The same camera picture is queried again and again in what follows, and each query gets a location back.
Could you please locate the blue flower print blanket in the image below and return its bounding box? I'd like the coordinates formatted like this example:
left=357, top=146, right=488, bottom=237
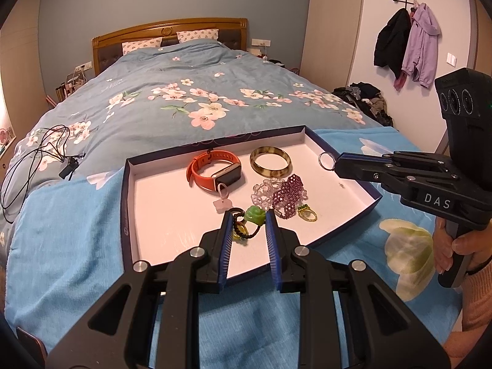
left=6, top=127, right=462, bottom=369

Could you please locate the black jacket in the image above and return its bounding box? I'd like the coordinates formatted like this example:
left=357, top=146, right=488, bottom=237
left=374, top=8, right=412, bottom=79

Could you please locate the pile of dark clothes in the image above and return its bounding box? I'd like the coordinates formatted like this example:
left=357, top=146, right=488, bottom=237
left=332, top=82, right=393, bottom=127

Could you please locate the purple bead bracelet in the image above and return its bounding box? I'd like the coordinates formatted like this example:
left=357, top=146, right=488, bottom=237
left=272, top=174, right=308, bottom=219

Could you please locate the green gem gold ring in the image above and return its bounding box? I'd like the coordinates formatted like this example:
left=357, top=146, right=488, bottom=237
left=297, top=204, right=318, bottom=222

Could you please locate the smartphone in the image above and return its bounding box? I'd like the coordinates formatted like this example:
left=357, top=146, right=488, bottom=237
left=15, top=327, right=49, bottom=369

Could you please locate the dark blue shallow box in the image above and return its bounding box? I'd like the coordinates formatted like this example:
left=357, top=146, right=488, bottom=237
left=120, top=125, right=382, bottom=285

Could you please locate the green jade rose cord ring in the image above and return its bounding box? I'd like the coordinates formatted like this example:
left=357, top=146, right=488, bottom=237
left=230, top=205, right=268, bottom=241

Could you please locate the purple jacket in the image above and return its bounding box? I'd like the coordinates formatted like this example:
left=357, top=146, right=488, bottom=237
left=394, top=3, right=441, bottom=91

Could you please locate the orange smartwatch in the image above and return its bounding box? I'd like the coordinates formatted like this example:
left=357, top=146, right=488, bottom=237
left=187, top=149, right=243, bottom=192

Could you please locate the floral grey-blue duvet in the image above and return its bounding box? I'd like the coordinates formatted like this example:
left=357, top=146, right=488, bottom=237
left=0, top=40, right=395, bottom=216

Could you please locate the wooden headboard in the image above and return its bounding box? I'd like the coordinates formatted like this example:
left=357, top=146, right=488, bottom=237
left=91, top=17, right=249, bottom=75

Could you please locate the black cable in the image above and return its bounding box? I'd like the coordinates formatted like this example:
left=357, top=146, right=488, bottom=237
left=0, top=125, right=85, bottom=224

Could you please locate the tortoiseshell bangle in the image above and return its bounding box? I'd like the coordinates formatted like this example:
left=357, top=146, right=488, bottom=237
left=250, top=145, right=293, bottom=178

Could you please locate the dark metal ring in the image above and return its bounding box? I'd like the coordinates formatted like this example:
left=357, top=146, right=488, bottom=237
left=318, top=151, right=339, bottom=170

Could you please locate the heart print pillow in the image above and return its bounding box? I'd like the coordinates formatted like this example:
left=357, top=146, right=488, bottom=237
left=176, top=29, right=220, bottom=44
left=122, top=37, right=164, bottom=55

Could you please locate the clear crystal bracelet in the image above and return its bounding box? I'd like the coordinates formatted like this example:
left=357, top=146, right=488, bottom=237
left=251, top=179, right=287, bottom=207

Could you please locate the pink flower charm ring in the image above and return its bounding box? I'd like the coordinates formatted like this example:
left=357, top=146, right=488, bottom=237
left=214, top=184, right=236, bottom=214

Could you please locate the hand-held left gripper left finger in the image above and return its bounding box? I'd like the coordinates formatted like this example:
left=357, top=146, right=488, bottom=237
left=44, top=211, right=235, bottom=369

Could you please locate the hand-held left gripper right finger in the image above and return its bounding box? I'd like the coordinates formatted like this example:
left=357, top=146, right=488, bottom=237
left=265, top=209, right=450, bottom=369

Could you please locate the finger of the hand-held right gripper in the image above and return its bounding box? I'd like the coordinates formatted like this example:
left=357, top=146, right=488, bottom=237
left=334, top=156, right=419, bottom=204
left=341, top=153, right=458, bottom=177

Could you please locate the person's right forearm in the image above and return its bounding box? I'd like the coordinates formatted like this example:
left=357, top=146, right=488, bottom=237
left=459, top=262, right=492, bottom=333

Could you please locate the person's right hand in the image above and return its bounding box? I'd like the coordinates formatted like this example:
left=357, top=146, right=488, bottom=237
left=434, top=221, right=492, bottom=275

